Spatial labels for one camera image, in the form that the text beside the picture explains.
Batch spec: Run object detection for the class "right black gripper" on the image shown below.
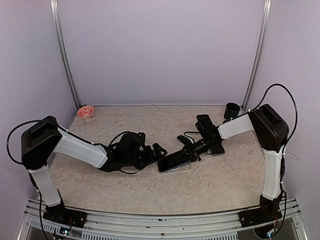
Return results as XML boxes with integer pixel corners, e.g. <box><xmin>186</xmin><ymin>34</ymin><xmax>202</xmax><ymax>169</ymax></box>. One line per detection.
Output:
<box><xmin>175</xmin><ymin>137</ymin><xmax>219</xmax><ymax>164</ymax></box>

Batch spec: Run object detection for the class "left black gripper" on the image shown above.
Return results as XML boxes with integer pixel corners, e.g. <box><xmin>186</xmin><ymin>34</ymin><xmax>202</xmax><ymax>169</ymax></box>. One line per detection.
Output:
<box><xmin>123</xmin><ymin>143</ymin><xmax>168</xmax><ymax>171</ymax></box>

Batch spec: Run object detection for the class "blue-edged smartphone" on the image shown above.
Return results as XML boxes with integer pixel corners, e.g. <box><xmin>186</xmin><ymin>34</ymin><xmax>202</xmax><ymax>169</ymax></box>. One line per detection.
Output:
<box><xmin>157</xmin><ymin>152</ymin><xmax>191</xmax><ymax>173</ymax></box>

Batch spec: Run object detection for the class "teal-edged smartphone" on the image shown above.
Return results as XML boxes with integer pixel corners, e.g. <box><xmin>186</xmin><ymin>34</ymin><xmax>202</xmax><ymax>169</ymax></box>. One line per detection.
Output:
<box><xmin>210</xmin><ymin>146</ymin><xmax>225</xmax><ymax>156</ymax></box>

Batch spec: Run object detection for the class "clear magsafe case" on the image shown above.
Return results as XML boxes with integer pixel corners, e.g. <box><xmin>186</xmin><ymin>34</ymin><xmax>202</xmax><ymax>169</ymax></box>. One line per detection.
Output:
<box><xmin>157</xmin><ymin>163</ymin><xmax>192</xmax><ymax>174</ymax></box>

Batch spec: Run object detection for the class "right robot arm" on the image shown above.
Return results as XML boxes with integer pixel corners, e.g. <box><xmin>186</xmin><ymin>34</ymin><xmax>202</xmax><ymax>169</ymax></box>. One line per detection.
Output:
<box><xmin>164</xmin><ymin>114</ymin><xmax>282</xmax><ymax>213</ymax></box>

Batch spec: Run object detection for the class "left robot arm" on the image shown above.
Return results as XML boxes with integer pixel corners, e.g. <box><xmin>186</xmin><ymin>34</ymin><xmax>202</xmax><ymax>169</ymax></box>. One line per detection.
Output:
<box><xmin>21</xmin><ymin>115</ymin><xmax>168</xmax><ymax>223</ymax></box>

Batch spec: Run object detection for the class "dark green cup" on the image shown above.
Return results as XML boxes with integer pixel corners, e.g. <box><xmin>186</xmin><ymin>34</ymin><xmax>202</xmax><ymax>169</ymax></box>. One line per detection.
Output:
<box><xmin>223</xmin><ymin>102</ymin><xmax>241</xmax><ymax>120</ymax></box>

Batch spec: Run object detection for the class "red white patterned bowl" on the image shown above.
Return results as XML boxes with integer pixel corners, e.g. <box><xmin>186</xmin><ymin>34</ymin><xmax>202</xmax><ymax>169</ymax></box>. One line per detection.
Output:
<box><xmin>77</xmin><ymin>105</ymin><xmax>95</xmax><ymax>121</ymax></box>

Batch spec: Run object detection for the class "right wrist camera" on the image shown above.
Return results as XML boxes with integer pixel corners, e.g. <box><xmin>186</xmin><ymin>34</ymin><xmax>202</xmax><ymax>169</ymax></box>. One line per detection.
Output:
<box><xmin>177</xmin><ymin>135</ymin><xmax>194</xmax><ymax>146</ymax></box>

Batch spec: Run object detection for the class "front aluminium rail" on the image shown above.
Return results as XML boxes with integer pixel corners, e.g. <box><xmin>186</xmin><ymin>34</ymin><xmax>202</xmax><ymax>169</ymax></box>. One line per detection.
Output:
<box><xmin>17</xmin><ymin>199</ymin><xmax>308</xmax><ymax>240</ymax></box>

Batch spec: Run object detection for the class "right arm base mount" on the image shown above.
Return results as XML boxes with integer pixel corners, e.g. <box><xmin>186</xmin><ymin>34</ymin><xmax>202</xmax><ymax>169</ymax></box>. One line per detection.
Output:
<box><xmin>238</xmin><ymin>194</ymin><xmax>283</xmax><ymax>228</ymax></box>

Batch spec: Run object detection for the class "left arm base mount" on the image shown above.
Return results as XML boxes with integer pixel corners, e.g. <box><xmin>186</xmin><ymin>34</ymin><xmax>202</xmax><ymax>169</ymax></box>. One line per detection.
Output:
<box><xmin>43</xmin><ymin>201</ymin><xmax>87</xmax><ymax>229</ymax></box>

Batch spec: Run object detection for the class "right aluminium frame post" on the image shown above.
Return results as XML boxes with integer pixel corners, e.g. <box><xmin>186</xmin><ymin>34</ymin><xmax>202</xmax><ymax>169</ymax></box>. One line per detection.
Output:
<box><xmin>241</xmin><ymin>0</ymin><xmax>272</xmax><ymax>110</ymax></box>

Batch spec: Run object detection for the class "aluminium frame post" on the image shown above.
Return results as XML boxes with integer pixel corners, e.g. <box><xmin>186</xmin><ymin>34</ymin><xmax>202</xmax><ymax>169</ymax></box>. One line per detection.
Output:
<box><xmin>241</xmin><ymin>0</ymin><xmax>272</xmax><ymax>110</ymax></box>
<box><xmin>50</xmin><ymin>0</ymin><xmax>82</xmax><ymax>109</ymax></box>

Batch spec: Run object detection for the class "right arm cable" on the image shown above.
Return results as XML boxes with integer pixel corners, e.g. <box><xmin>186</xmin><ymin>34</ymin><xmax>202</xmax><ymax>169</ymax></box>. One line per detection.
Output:
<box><xmin>256</xmin><ymin>83</ymin><xmax>299</xmax><ymax>156</ymax></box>

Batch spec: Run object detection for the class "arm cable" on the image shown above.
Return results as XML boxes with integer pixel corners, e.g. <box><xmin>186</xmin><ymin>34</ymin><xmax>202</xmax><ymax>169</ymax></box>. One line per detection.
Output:
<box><xmin>6</xmin><ymin>119</ymin><xmax>68</xmax><ymax>166</ymax></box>
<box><xmin>256</xmin><ymin>83</ymin><xmax>299</xmax><ymax>156</ymax></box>

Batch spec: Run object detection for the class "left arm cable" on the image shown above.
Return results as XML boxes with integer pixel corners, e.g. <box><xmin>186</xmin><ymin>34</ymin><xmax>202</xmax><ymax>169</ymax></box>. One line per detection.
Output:
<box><xmin>6</xmin><ymin>119</ymin><xmax>68</xmax><ymax>166</ymax></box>

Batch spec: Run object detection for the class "left aluminium frame post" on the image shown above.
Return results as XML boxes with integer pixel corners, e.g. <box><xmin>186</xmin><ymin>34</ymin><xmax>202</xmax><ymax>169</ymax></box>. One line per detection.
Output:
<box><xmin>50</xmin><ymin>0</ymin><xmax>82</xmax><ymax>109</ymax></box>

